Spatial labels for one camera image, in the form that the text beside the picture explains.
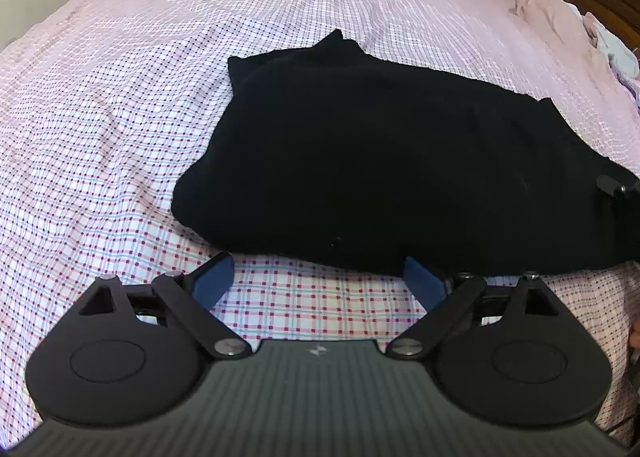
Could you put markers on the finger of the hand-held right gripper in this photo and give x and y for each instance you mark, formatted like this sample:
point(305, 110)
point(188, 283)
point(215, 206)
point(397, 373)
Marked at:
point(622, 222)

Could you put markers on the pink plaid bed sheet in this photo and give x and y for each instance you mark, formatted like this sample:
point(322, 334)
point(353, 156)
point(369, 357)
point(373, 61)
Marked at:
point(125, 87)

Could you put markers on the black garment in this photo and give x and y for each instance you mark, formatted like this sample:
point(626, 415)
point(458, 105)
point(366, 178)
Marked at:
point(380, 152)

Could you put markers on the crumpled pink blanket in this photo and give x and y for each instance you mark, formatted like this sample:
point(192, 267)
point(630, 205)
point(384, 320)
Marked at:
point(550, 12)

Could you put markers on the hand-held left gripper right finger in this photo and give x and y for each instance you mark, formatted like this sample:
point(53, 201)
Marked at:
point(425, 284)

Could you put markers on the pale blue pillow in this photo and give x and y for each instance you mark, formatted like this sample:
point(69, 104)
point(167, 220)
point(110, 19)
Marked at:
point(620, 54)

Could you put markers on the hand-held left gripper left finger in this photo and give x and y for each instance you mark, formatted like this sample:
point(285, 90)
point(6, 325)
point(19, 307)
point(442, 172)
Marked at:
point(212, 282)

